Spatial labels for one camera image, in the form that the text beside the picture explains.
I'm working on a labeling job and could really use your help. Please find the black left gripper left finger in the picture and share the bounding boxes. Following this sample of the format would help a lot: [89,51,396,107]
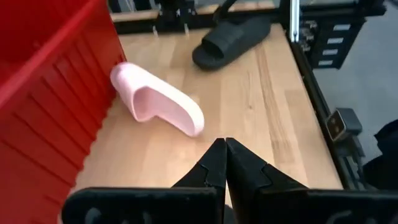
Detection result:
[62,138,227,224]

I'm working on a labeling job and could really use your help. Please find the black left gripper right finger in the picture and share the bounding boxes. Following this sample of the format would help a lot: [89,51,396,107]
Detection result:
[226,138,398,224]

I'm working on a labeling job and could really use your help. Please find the pale pink foam slide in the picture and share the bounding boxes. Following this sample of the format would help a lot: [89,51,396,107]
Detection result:
[109,62,205,138]

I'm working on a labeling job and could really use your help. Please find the black foam slide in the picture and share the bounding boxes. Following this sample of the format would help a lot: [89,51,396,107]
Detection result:
[192,16,272,71]

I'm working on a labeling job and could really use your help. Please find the red plastic bin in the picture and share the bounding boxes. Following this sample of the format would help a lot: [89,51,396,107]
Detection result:
[0,0,127,224]

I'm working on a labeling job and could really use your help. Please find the person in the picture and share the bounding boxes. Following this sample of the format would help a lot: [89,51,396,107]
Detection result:
[362,119,398,191]

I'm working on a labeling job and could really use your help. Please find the black drawer cabinet white labels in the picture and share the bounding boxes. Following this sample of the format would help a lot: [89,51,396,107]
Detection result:
[300,14,366,70]

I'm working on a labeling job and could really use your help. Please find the black table-level camera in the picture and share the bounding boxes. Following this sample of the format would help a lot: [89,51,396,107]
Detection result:
[325,107,363,142]

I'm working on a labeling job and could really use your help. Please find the black aluminium table frame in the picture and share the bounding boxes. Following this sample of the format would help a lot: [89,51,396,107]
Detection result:
[110,0,371,191]

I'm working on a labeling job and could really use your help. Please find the silver aluminium extrusion post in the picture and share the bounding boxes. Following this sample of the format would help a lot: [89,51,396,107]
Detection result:
[289,0,301,43]

